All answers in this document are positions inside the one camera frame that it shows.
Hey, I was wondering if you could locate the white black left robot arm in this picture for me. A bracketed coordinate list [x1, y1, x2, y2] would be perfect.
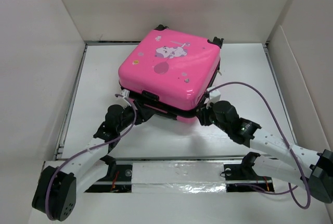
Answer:
[32, 98, 155, 221]

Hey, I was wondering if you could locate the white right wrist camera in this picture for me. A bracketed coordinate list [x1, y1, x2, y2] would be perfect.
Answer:
[206, 86, 221, 109]

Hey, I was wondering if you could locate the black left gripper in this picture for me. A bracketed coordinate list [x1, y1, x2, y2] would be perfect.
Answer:
[117, 100, 154, 133]

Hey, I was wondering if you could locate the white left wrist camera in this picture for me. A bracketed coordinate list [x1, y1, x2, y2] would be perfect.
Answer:
[115, 89, 131, 107]

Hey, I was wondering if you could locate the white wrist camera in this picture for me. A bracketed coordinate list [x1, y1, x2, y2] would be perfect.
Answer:
[206, 86, 221, 109]
[115, 89, 131, 107]

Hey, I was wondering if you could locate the white side board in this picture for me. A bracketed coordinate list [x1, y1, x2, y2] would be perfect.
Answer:
[268, 26, 330, 151]

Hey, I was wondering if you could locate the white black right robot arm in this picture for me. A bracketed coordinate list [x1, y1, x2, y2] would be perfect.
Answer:
[197, 101, 332, 204]

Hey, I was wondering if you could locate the metal base rail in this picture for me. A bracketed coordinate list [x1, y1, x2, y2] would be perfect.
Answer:
[87, 160, 274, 194]

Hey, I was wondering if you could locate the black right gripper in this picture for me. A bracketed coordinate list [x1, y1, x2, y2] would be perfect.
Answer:
[195, 98, 229, 134]

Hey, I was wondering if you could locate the pink kids suitcase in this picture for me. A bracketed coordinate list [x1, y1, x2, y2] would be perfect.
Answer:
[118, 24, 224, 124]

